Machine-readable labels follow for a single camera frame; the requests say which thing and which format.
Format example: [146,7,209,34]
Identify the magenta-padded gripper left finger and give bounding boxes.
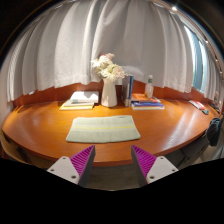
[46,144,97,188]

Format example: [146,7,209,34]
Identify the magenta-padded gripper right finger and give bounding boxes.
[130,144,179,188]

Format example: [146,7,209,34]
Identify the pale green towel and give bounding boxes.
[65,115,142,144]

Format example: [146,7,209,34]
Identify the white-edged lying book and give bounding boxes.
[131,105,165,111]

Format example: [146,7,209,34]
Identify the yellow lying book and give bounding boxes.
[59,103,95,111]

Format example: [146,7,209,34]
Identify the blue lying book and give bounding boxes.
[131,101,165,108]

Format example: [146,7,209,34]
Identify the pale grey lying book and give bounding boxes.
[63,99,95,108]

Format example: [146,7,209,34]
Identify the dark jacket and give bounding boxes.
[205,117,224,147]

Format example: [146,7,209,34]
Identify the white lying book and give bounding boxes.
[69,90,100,104]

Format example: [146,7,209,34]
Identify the clear bottle with green cap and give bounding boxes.
[144,74,155,99]

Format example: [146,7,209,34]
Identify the dark grey standing book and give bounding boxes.
[121,75,131,108]

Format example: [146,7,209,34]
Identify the white ceramic vase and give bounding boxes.
[100,78,118,108]

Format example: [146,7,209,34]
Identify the blue standing book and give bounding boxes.
[128,75,135,101]

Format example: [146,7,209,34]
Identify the white flower bouquet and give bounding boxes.
[90,52,126,83]

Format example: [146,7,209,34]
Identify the window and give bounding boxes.
[184,26,209,93]

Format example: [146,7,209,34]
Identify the white curtain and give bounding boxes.
[6,0,224,103]

